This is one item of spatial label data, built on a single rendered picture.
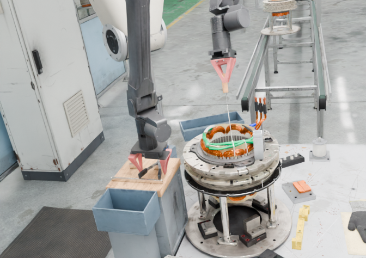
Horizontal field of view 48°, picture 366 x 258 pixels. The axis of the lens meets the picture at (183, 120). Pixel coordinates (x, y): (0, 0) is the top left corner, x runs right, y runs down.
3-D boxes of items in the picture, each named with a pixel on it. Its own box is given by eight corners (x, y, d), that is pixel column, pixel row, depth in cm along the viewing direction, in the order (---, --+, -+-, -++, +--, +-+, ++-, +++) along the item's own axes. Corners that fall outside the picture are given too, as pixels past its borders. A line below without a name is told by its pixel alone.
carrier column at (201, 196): (206, 216, 152) (200, 168, 143) (200, 216, 153) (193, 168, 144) (207, 212, 154) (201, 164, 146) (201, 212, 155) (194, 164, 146)
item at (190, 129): (242, 168, 183) (236, 110, 172) (249, 180, 173) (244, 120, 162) (188, 179, 181) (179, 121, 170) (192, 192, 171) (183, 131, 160)
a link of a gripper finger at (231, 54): (238, 81, 130) (236, 51, 129) (232, 81, 123) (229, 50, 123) (218, 84, 132) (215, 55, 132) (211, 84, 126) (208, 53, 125)
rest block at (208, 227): (211, 223, 146) (211, 217, 145) (217, 232, 141) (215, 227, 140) (200, 226, 145) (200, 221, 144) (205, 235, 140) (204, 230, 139)
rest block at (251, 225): (243, 232, 138) (242, 220, 136) (256, 225, 140) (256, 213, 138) (251, 239, 135) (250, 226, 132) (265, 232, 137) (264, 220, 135)
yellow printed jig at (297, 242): (302, 250, 132) (302, 242, 131) (291, 248, 134) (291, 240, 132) (310, 209, 151) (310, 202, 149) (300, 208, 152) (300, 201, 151)
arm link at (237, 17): (228, 6, 133) (211, -6, 128) (257, -4, 125) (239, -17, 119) (224, 40, 131) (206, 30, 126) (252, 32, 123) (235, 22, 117)
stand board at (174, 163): (161, 197, 125) (160, 190, 124) (106, 193, 131) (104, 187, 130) (181, 164, 142) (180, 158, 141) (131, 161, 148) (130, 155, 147)
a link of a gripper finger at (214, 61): (239, 81, 130) (236, 52, 130) (233, 81, 124) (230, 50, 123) (219, 84, 133) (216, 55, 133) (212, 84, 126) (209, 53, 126)
